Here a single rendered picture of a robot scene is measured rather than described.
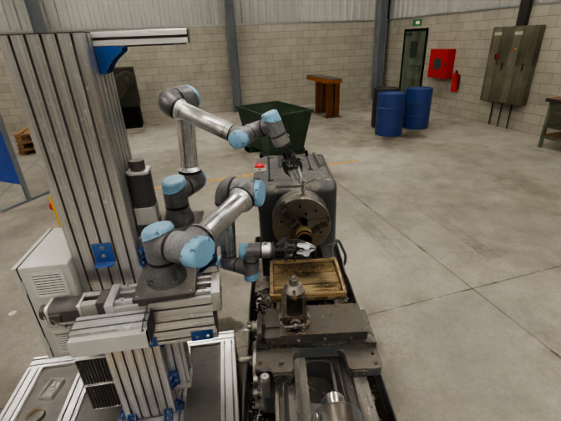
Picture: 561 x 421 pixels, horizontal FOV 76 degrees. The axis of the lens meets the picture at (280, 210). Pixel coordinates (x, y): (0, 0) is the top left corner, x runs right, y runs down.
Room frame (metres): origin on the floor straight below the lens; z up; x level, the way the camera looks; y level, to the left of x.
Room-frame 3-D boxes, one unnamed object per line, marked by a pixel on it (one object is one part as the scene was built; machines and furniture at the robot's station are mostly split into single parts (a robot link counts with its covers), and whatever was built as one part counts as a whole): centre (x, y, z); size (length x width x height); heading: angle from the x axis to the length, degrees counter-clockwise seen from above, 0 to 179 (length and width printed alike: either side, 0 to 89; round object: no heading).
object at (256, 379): (1.07, 0.11, 0.75); 0.27 x 0.10 x 0.23; 1
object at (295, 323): (1.13, -0.04, 0.99); 0.20 x 0.10 x 0.05; 1
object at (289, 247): (1.44, -0.01, 1.08); 0.12 x 0.09 x 0.08; 90
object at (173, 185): (1.65, 0.51, 1.33); 0.13 x 0.12 x 0.14; 157
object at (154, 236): (1.15, 0.44, 1.33); 0.13 x 0.12 x 0.14; 63
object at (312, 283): (1.49, -0.11, 0.89); 0.36 x 0.30 x 0.04; 91
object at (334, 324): (1.10, -0.10, 0.95); 0.43 x 0.17 x 0.05; 91
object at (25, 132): (8.02, 5.17, 0.22); 1.25 x 0.86 x 0.44; 19
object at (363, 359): (1.06, -0.12, 0.90); 0.47 x 0.30 x 0.06; 91
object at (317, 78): (10.70, -1.36, 0.50); 1.61 x 0.44 x 1.00; 16
